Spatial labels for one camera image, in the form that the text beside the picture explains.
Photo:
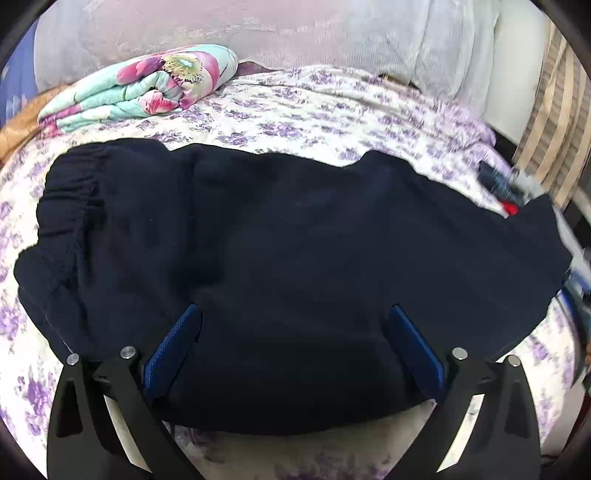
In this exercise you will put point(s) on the orange quilted blanket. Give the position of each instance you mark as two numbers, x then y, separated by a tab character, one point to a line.
23	124

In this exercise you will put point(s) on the folded teal pink floral quilt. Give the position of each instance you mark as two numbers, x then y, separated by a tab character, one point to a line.
138	87

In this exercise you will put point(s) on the wooden slatted frame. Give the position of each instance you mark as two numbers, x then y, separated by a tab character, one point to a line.
545	129

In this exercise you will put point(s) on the grey cloth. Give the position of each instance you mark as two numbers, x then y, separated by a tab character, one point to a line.
526	187

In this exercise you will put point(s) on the blue patterned cloth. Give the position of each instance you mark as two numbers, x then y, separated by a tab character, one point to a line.
16	87

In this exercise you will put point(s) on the purple floral bedsheet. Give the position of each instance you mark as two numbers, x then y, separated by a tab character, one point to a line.
286	115

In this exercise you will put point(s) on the red cloth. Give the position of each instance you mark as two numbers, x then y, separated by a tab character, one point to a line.
510	208

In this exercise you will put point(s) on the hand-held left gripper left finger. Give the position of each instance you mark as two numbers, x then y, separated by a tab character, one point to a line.
173	353

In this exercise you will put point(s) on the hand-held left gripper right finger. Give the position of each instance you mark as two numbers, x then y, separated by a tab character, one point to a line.
415	350

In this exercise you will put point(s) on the blue jeans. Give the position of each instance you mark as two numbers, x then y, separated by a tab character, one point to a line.
494	180

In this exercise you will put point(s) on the white lace cover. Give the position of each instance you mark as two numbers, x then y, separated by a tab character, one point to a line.
231	32

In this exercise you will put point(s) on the navy pants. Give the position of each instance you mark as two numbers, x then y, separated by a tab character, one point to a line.
277	254

